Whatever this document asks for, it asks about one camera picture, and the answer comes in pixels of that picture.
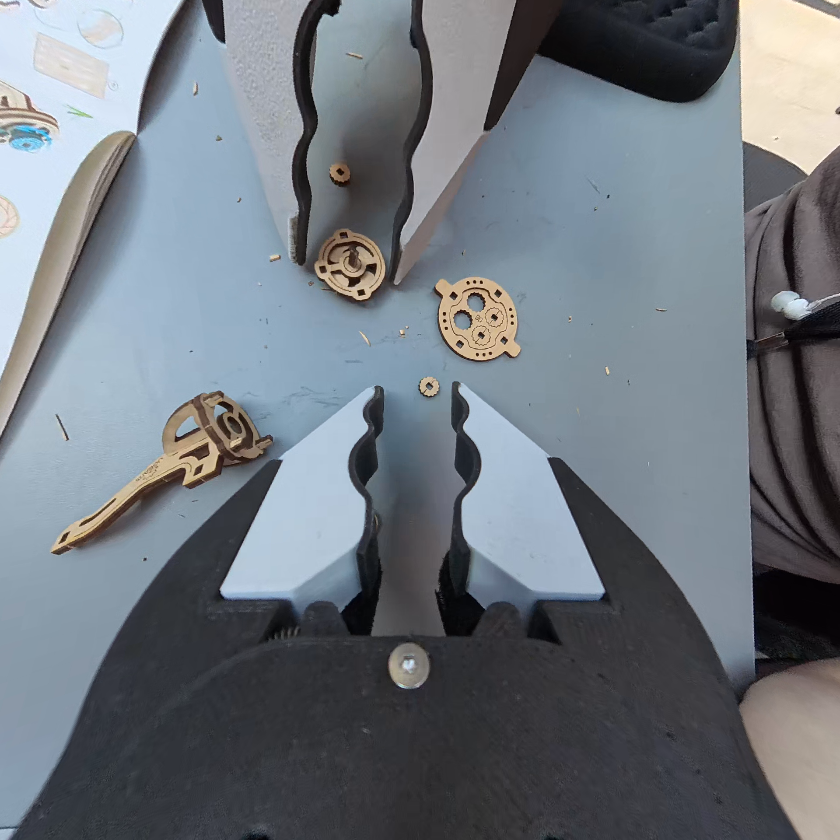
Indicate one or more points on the small wooden gear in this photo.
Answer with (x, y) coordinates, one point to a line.
(422, 387)
(332, 176)

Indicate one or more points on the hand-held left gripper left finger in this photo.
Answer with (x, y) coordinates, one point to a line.
(295, 525)

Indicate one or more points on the key-shaped wooden model assembly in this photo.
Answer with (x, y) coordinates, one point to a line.
(154, 478)

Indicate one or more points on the round wooden hub assembly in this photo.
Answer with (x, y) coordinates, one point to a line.
(348, 264)

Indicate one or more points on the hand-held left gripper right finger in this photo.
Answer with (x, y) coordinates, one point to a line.
(525, 525)

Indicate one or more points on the person's bare leg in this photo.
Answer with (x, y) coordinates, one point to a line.
(794, 754)

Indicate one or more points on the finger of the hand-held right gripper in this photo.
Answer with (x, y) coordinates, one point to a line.
(262, 98)
(459, 98)

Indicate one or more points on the flat round wooden gear plate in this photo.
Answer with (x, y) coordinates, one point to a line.
(478, 319)

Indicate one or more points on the illustrated instruction booklet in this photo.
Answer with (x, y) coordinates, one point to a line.
(65, 98)

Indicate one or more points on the person's grey-brown garment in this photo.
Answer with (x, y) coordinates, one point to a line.
(794, 426)

